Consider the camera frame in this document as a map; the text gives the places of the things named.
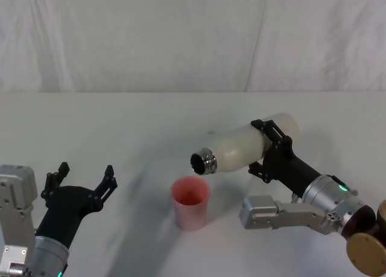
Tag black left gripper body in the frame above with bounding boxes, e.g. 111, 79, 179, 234
34, 185, 103, 250

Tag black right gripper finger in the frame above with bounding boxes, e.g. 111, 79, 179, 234
250, 118, 293, 148
247, 160, 273, 185

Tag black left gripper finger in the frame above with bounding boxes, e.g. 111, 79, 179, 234
87, 165, 118, 214
40, 161, 71, 208

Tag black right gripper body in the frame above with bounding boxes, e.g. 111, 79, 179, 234
261, 136, 321, 197

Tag cream vacuum bottle steel neck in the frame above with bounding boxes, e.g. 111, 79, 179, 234
189, 112, 302, 176

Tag white tablecloth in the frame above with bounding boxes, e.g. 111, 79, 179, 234
0, 91, 386, 277

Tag pink cup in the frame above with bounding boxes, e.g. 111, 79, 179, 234
171, 176, 211, 232

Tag white curtain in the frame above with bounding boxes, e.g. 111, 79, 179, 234
0, 0, 386, 94

